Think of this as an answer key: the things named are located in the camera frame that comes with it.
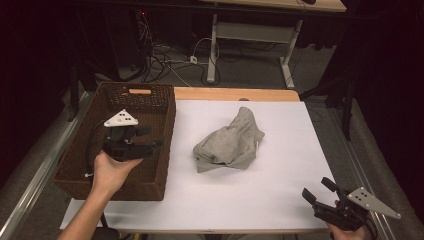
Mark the white power adapter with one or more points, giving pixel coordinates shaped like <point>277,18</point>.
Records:
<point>193,60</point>

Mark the black computer mouse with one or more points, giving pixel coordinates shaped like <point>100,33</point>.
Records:
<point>309,1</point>

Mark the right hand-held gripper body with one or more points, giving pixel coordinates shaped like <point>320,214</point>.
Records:
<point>346,213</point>

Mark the person's left hand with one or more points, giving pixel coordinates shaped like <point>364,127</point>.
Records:
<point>108,173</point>

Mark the white table cover sheet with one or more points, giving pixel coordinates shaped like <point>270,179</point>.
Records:
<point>260,193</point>

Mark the person's right hand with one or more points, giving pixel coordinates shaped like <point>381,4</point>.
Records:
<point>350,235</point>

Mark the brown woven basket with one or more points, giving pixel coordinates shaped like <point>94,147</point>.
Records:
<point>146,110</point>

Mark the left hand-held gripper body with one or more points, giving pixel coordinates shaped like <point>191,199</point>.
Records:
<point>128,150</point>

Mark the black stand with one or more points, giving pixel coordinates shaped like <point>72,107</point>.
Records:
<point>74,96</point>

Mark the desk with white frame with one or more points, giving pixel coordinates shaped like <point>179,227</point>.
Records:
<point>253,32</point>

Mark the grey knit garment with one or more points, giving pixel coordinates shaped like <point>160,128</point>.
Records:
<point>230,143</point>

